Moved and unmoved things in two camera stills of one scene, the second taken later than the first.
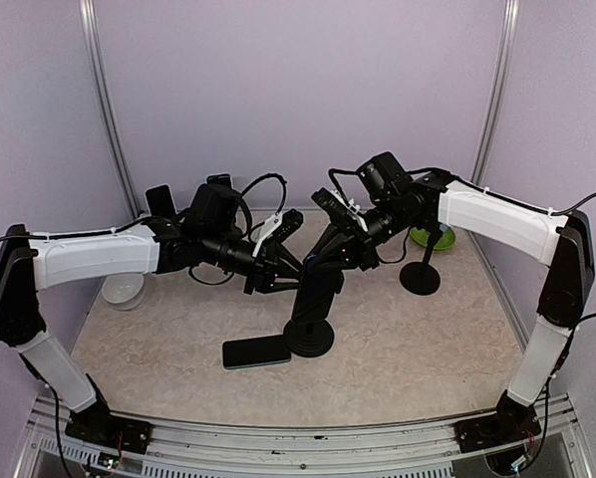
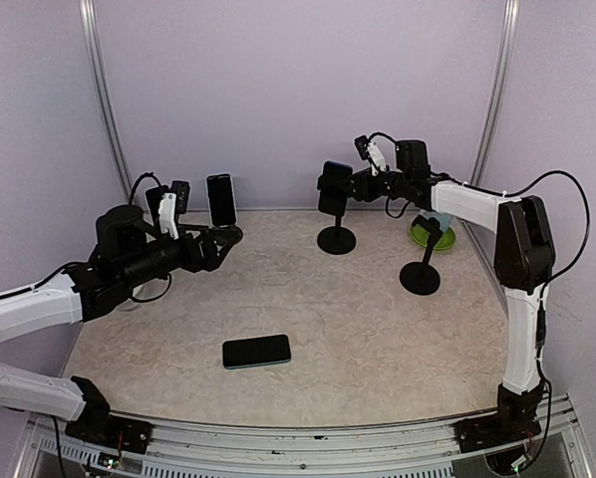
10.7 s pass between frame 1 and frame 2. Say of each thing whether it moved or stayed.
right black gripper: moved
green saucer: stayed
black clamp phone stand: moved
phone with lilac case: stayed
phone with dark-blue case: moved
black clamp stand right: stayed
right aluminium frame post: stayed
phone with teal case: stayed
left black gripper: moved
